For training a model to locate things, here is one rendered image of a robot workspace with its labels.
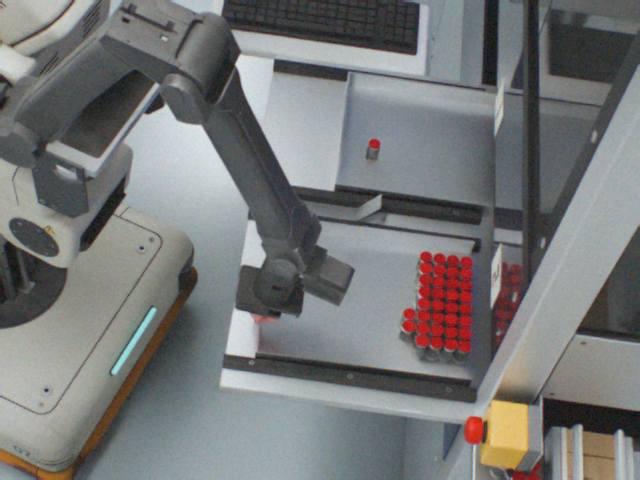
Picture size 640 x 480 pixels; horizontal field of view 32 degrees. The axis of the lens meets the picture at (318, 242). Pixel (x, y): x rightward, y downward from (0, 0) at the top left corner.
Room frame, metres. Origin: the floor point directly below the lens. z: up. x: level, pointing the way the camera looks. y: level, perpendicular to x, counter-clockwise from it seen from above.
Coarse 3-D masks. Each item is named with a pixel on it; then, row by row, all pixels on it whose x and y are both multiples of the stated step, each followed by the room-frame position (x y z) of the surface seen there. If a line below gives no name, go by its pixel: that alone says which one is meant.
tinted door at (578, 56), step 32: (576, 0) 1.14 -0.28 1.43; (608, 0) 1.01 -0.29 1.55; (544, 32) 1.23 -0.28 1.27; (576, 32) 1.08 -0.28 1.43; (608, 32) 0.97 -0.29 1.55; (544, 64) 1.17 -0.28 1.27; (576, 64) 1.03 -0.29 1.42; (608, 64) 0.92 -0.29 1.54; (544, 96) 1.11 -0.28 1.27; (576, 96) 0.98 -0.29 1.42; (544, 128) 1.05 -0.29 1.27; (576, 128) 0.93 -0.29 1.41; (544, 160) 0.99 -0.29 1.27; (544, 192) 0.94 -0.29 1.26; (544, 224) 0.89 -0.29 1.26
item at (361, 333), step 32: (352, 256) 1.04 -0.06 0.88; (384, 256) 1.05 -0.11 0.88; (416, 256) 1.06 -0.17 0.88; (448, 256) 1.07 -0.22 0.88; (352, 288) 0.97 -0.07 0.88; (384, 288) 0.98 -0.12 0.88; (288, 320) 0.89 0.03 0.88; (320, 320) 0.90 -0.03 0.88; (352, 320) 0.91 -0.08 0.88; (384, 320) 0.92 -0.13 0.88; (256, 352) 0.81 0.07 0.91; (288, 352) 0.84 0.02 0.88; (320, 352) 0.85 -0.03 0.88; (352, 352) 0.86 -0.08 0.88; (384, 352) 0.87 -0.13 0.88; (448, 384) 0.82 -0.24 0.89
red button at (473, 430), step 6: (468, 420) 0.71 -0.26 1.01; (474, 420) 0.71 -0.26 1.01; (480, 420) 0.71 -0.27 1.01; (468, 426) 0.70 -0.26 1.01; (474, 426) 0.70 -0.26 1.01; (480, 426) 0.70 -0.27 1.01; (468, 432) 0.69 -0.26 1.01; (474, 432) 0.69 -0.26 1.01; (480, 432) 0.69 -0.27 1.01; (468, 438) 0.69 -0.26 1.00; (474, 438) 0.69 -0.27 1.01; (480, 438) 0.69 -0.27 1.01
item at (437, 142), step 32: (352, 96) 1.38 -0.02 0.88; (384, 96) 1.40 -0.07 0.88; (416, 96) 1.41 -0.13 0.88; (448, 96) 1.42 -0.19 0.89; (480, 96) 1.42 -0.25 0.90; (352, 128) 1.31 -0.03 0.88; (384, 128) 1.32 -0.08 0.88; (416, 128) 1.34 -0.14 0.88; (448, 128) 1.35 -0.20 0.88; (480, 128) 1.36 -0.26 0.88; (352, 160) 1.24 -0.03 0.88; (384, 160) 1.25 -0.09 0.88; (416, 160) 1.26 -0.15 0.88; (448, 160) 1.27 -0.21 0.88; (480, 160) 1.29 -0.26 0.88; (352, 192) 1.16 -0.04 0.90; (384, 192) 1.16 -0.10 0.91; (416, 192) 1.19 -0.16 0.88; (448, 192) 1.20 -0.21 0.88; (480, 192) 1.22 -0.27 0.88
